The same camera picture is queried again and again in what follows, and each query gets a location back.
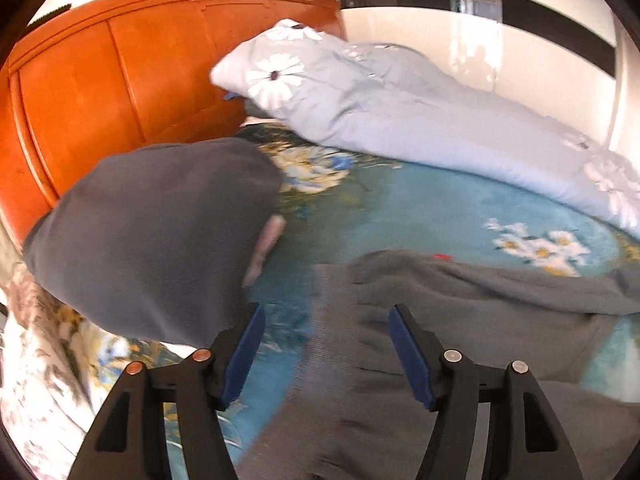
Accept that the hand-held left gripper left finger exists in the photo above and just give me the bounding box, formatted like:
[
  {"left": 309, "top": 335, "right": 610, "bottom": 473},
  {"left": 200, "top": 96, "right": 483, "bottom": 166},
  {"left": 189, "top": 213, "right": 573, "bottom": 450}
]
[{"left": 67, "top": 302, "right": 266, "bottom": 480}]

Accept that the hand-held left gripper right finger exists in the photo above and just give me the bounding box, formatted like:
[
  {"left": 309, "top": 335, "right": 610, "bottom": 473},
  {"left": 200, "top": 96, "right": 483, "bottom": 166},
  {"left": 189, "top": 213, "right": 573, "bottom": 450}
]
[{"left": 389, "top": 304, "right": 583, "bottom": 480}]

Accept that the grey knit sweater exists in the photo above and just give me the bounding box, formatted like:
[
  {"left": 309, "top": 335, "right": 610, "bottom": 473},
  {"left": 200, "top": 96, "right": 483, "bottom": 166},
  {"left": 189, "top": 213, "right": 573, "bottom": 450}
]
[{"left": 235, "top": 247, "right": 640, "bottom": 480}]

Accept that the pink cloth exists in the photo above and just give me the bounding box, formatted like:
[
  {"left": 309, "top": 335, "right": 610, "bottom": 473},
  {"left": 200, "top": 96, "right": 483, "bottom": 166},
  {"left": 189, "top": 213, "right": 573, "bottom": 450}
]
[{"left": 242, "top": 214, "right": 287, "bottom": 287}]

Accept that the dark grey pillow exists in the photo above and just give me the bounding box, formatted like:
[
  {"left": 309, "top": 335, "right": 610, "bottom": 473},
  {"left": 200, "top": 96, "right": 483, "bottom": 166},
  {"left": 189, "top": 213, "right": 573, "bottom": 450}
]
[{"left": 22, "top": 137, "right": 286, "bottom": 348}]

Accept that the blue floral bed sheet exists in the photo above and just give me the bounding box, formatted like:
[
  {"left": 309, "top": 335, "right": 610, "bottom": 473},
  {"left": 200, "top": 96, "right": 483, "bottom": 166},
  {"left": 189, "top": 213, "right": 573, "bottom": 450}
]
[{"left": 90, "top": 117, "right": 640, "bottom": 466}]

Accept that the white floral blanket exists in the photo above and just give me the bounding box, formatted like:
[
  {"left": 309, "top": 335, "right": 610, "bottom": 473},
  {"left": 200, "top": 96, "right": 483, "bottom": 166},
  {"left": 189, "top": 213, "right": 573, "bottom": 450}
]
[{"left": 0, "top": 260, "right": 126, "bottom": 480}]

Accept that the light grey floral duvet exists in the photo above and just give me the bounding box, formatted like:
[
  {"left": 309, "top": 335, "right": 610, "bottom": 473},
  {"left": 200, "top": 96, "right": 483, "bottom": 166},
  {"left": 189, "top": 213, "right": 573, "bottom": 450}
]
[{"left": 209, "top": 18, "right": 640, "bottom": 238}]

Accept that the orange wooden headboard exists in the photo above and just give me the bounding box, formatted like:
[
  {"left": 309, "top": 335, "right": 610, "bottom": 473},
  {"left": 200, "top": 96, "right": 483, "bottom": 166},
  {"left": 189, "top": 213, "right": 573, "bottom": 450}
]
[{"left": 0, "top": 0, "right": 348, "bottom": 256}]

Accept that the white black-striped wardrobe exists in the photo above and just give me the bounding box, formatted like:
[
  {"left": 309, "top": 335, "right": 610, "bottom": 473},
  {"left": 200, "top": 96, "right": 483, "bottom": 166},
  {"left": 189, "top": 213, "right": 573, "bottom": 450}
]
[{"left": 330, "top": 0, "right": 640, "bottom": 153}]

